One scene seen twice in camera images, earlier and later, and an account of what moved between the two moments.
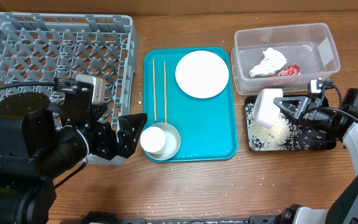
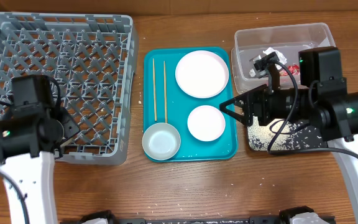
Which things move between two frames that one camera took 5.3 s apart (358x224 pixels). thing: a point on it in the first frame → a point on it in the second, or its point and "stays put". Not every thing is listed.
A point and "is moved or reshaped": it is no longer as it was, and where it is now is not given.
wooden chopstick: [154, 89] stays put
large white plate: [202, 74] stays put
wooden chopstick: [165, 90] stays put
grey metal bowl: [160, 141] stays put
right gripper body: [310, 108] → [257, 106]
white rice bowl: [266, 107] is moved or reshaped
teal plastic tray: [207, 127] stays put
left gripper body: [100, 141] → [70, 126]
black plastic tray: [288, 134] stays put
